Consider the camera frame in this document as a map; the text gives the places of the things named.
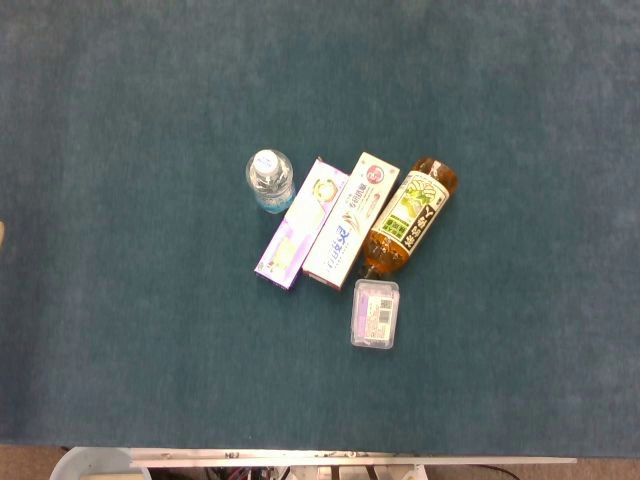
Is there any thin black cable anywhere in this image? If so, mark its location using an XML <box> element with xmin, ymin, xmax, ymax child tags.
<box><xmin>467</xmin><ymin>464</ymin><xmax>521</xmax><ymax>480</ymax></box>

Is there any clear plastic box barcode label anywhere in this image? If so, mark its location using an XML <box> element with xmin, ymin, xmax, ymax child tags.
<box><xmin>349</xmin><ymin>278</ymin><xmax>400</xmax><ymax>350</ymax></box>

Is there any clear water bottle blue label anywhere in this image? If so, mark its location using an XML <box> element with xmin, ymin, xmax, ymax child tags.
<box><xmin>244</xmin><ymin>148</ymin><xmax>296</xmax><ymax>215</ymax></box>

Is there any pale round tub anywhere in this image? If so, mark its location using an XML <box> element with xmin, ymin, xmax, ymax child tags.
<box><xmin>48</xmin><ymin>446</ymin><xmax>151</xmax><ymax>480</ymax></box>

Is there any white toothpaste box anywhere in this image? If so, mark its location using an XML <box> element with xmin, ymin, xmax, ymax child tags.
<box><xmin>301</xmin><ymin>151</ymin><xmax>402</xmax><ymax>292</ymax></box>

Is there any amber tea bottle green label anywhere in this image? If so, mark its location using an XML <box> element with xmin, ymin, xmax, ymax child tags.
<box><xmin>359</xmin><ymin>156</ymin><xmax>459</xmax><ymax>280</ymax></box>

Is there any purple toothpaste box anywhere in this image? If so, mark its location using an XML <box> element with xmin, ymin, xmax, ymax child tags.
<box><xmin>253</xmin><ymin>156</ymin><xmax>350</xmax><ymax>292</ymax></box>

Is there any cable bundle under rail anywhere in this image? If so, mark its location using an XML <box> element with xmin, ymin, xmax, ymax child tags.
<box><xmin>199</xmin><ymin>466</ymin><xmax>291</xmax><ymax>480</ymax></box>

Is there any aluminium frame rail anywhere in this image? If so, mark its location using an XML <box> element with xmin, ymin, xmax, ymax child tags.
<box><xmin>128</xmin><ymin>447</ymin><xmax>579</xmax><ymax>470</ymax></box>

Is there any teal felt table cloth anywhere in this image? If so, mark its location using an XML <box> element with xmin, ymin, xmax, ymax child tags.
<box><xmin>0</xmin><ymin>0</ymin><xmax>640</xmax><ymax>459</ymax></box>

